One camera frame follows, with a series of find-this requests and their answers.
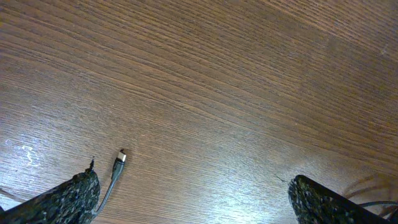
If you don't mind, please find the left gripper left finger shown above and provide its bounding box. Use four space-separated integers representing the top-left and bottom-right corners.
1 162 101 224

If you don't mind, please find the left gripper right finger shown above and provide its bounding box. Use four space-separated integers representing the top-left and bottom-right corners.
288 175 391 224

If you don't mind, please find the black usb cable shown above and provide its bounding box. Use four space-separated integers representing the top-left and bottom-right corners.
357 200 398 218
91 149 127 218

